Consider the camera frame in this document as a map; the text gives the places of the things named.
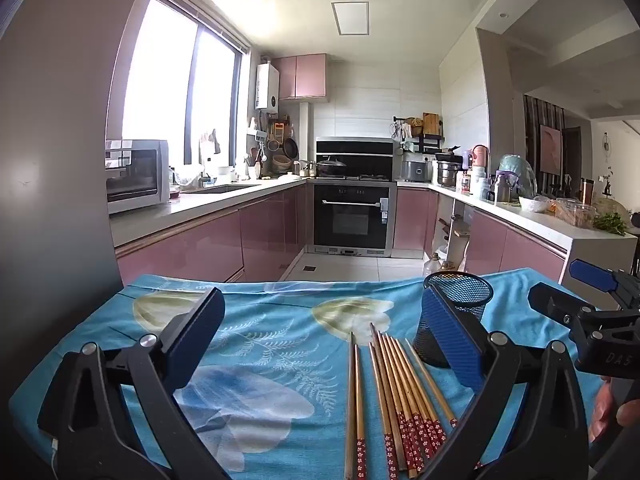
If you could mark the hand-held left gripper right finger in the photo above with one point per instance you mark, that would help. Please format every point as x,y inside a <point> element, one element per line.
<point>450,340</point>

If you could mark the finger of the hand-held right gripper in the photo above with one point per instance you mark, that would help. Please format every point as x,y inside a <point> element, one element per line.
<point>590,272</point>
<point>555,305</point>

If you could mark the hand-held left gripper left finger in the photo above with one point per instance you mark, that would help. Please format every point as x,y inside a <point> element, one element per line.
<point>195,340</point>

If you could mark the black mesh utensil holder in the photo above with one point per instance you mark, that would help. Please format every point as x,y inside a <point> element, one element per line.
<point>475,310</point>

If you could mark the bunch of wooden chopsticks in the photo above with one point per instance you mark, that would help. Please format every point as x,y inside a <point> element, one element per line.
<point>400,390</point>

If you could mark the person's right hand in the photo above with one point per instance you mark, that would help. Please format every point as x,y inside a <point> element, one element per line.
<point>627,414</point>

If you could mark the green leafy herbs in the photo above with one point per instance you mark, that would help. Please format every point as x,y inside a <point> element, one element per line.
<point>611,224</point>

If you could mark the pink base cabinets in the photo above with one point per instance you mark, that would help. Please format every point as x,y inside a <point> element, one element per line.
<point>200,250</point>
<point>525,260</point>

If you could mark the clear plastic container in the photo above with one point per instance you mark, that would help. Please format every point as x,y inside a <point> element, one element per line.
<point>575,212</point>

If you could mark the yellow oil bottle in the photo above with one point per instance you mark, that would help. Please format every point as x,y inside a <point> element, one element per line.
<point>434,265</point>

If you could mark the brown tumbler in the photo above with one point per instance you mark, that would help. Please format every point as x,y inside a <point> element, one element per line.
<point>587,191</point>

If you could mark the white bowl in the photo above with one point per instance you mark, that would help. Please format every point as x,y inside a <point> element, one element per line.
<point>534,204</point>

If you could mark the blue floral tablecloth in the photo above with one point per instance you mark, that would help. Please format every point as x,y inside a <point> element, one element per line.
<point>280,310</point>

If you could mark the steel mug with purple lid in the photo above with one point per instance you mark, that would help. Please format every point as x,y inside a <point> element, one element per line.
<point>504,190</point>

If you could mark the green plastic bag cover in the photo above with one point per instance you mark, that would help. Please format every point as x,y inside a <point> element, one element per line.
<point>517,172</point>

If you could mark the white kitchen countertop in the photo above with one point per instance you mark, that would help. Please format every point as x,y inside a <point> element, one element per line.
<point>200,205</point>

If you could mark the kitchen sink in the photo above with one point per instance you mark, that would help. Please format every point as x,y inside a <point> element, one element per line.
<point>222,189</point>

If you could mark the black built-in oven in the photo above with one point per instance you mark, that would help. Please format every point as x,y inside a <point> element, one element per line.
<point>350,220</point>

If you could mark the pink kettle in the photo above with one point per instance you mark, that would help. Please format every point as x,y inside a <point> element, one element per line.
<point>480,156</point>

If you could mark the stainless steel pot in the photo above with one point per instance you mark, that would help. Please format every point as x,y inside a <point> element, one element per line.
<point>447,175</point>

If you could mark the white microwave oven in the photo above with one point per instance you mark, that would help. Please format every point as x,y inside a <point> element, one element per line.
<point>150,175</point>

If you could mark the silver rice cooker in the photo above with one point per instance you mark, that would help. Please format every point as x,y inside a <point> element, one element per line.
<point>416,171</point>

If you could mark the black wok with lid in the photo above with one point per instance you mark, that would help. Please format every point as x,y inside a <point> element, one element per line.
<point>331,166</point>

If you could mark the black range hood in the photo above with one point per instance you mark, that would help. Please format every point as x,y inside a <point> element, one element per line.
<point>355,147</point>

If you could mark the hanging black frying pan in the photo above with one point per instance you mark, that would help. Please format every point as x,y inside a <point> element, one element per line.
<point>291,148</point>

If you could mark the wooden cutting board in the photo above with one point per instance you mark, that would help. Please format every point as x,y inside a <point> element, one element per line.
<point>431,124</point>

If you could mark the large kitchen window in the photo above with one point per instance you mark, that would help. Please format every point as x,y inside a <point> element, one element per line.
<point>160,85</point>

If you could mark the square ceiling light panel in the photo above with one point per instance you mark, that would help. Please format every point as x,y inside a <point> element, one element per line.
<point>350,19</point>

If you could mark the wall clock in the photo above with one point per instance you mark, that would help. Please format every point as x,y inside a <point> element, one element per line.
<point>607,144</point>

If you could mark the framed wall picture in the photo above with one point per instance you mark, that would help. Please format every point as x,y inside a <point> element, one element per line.
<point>550,149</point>

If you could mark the black wall rack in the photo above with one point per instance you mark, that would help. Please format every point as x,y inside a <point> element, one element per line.
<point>425,142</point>

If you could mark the white wall water heater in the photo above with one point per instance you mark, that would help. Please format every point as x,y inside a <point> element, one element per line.
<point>267,87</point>

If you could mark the pink wall cabinet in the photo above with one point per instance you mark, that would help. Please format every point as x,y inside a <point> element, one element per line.
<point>300,77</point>

